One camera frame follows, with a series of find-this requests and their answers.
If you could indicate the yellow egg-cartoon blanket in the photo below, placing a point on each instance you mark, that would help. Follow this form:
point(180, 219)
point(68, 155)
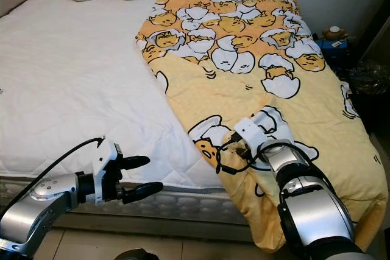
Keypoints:
point(231, 89)

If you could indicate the small bear toy blue box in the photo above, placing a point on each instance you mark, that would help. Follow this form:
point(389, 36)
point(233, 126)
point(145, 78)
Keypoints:
point(335, 44)

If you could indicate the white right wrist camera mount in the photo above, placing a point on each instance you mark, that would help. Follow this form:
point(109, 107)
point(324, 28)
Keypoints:
point(250, 132)

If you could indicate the dark wardrobe sliding door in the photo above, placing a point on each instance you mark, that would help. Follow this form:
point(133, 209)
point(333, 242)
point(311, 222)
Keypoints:
point(378, 28)

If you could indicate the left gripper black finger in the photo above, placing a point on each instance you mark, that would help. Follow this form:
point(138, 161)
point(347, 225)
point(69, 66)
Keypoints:
point(134, 162)
point(143, 192)

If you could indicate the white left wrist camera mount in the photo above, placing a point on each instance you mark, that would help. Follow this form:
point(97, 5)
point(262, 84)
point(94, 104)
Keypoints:
point(105, 156)

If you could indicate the white quilted mattress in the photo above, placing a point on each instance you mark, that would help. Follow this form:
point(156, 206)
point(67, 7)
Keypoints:
point(85, 77)

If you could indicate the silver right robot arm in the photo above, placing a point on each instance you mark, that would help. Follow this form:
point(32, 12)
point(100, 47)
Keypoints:
point(311, 211)

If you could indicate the black bedside table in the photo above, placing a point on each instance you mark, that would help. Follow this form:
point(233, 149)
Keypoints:
point(372, 105)

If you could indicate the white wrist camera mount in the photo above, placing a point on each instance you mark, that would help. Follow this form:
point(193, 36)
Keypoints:
point(105, 156)
point(250, 132)

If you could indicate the crumpled clear plastic bag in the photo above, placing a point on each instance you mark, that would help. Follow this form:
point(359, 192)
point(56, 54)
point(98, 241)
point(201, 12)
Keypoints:
point(368, 77)

